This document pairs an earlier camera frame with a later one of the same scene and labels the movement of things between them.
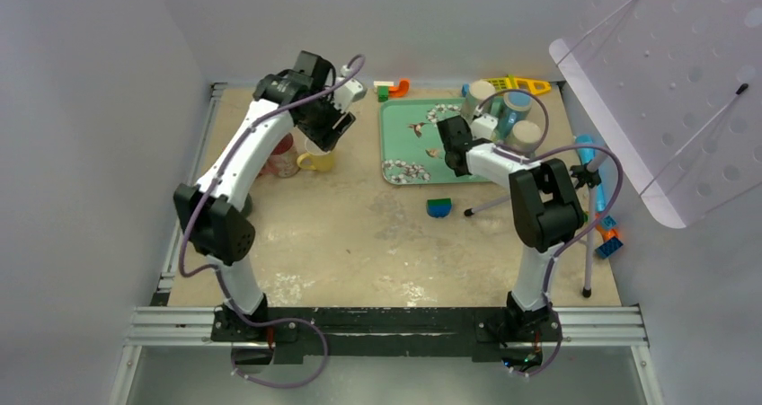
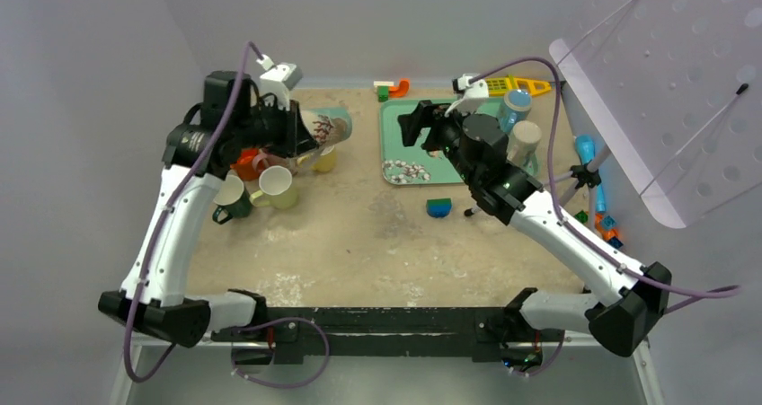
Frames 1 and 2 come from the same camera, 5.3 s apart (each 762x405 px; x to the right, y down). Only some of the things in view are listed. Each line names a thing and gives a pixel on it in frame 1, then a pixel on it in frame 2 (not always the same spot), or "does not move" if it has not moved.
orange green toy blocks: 385,90 does not move
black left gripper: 326,137 -> 296,139
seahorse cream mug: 526,136 does not move
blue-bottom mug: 516,108 does not move
